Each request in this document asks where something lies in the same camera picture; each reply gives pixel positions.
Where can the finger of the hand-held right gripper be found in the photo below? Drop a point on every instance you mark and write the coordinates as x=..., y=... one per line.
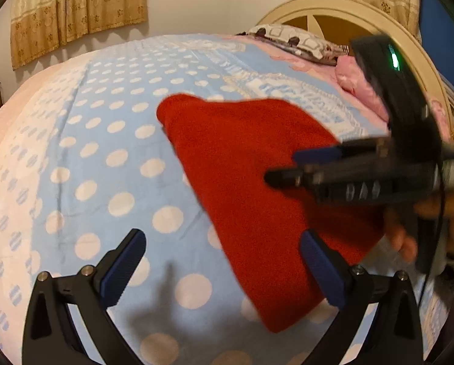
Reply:
x=284, y=178
x=318, y=156

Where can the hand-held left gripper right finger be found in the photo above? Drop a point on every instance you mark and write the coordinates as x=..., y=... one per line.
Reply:
x=322, y=270

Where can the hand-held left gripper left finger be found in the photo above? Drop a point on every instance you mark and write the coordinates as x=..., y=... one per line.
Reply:
x=122, y=270

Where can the red knit sweater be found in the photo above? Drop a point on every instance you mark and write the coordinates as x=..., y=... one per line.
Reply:
x=242, y=167

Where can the person's right hand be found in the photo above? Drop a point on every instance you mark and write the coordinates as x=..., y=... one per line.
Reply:
x=401, y=241

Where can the pink quilt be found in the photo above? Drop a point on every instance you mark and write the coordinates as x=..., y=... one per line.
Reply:
x=360, y=80

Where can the blue panel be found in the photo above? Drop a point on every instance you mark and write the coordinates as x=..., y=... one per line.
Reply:
x=439, y=38

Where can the grey patterned pillow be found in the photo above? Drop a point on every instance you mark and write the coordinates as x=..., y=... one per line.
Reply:
x=299, y=40

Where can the cream wooden headboard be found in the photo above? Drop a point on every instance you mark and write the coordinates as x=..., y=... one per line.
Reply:
x=348, y=7

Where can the polka dot bed blanket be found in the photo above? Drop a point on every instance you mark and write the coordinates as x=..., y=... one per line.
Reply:
x=116, y=140

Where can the wide beige patterned curtain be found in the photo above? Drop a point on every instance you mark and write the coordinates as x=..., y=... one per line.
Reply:
x=78, y=7

